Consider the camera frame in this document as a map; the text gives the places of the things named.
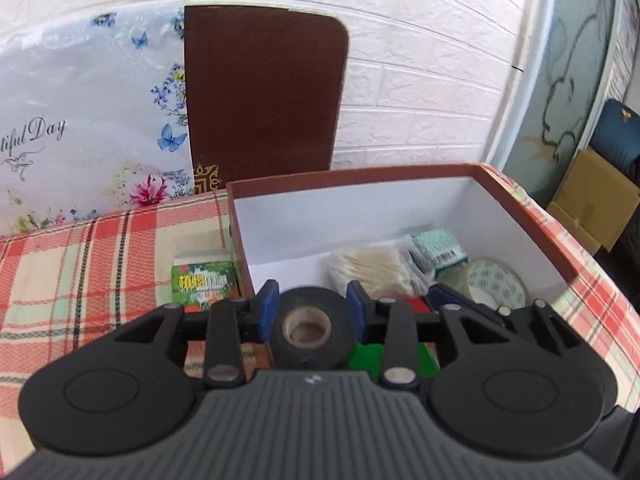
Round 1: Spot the green box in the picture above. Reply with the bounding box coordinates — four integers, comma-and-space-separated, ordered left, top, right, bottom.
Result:
347, 342, 441, 378

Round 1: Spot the brown wooden headboard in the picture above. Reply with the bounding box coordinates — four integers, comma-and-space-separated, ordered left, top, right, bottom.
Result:
184, 5, 349, 196

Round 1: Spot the blue chair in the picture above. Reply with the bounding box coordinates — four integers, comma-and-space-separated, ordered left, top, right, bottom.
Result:
590, 99, 640, 181

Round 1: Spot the plaid blanket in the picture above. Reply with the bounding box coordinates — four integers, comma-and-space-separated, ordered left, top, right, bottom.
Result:
0, 162, 640, 461

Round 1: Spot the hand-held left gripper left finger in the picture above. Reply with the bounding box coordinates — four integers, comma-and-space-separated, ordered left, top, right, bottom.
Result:
60, 280, 280, 388

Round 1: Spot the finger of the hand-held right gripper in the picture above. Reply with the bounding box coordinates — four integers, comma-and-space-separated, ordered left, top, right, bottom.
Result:
427, 284, 619, 407

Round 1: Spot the white green packet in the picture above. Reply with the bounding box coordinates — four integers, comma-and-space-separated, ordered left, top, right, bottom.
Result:
404, 227, 471, 286

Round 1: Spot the bag of cotton swabs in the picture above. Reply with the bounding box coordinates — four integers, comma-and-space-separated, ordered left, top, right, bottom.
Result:
327, 247, 426, 297

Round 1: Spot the red tape roll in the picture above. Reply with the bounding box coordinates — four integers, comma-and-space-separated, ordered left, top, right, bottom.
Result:
372, 290, 432, 312

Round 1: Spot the patterned white tape roll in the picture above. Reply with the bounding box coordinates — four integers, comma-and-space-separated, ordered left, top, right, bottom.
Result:
462, 257, 529, 311

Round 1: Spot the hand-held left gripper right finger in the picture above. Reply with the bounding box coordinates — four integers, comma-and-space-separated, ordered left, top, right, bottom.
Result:
346, 281, 541, 390

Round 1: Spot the green tissue packet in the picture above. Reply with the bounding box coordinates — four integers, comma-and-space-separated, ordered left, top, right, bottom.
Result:
171, 249, 237, 311

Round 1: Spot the plain cardboard carton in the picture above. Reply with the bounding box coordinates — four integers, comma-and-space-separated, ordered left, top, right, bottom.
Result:
546, 147, 640, 256

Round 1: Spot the frosted glass door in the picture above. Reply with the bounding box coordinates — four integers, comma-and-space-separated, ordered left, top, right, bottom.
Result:
500, 0, 623, 201

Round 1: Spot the black tape roll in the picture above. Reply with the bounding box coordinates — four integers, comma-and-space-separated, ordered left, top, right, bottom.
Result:
270, 286, 357, 372

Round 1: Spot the brown cardboard box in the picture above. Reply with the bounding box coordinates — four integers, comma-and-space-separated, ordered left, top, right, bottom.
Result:
226, 161, 582, 376

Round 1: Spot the clear floral plastic bag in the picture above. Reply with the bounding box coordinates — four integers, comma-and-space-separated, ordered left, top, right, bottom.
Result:
0, 7, 196, 237

